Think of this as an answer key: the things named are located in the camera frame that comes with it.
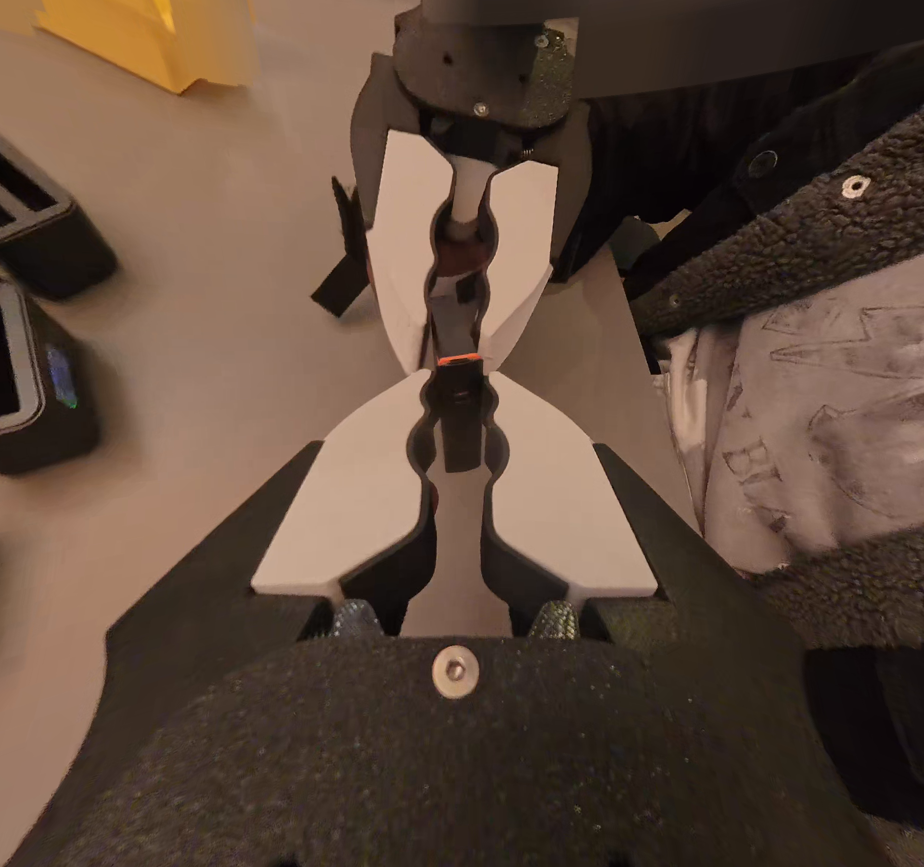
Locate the yellow plastic bin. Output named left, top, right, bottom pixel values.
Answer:
left=18, top=0, right=261, bottom=95

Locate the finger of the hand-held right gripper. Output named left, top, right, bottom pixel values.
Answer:
left=364, top=127, right=463, bottom=375
left=473, top=158, right=563, bottom=371

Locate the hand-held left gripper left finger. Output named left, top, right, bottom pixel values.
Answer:
left=250, top=367, right=439, bottom=634

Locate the grey printed shirt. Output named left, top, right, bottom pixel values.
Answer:
left=653, top=246, right=924, bottom=579

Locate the black battery charging case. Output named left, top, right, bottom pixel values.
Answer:
left=0, top=276, right=103, bottom=478
left=0, top=134, right=120, bottom=302

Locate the black battery orange trim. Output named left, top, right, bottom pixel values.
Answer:
left=429, top=288, right=486, bottom=477

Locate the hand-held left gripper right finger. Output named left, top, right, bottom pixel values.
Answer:
left=478, top=367, right=659, bottom=637

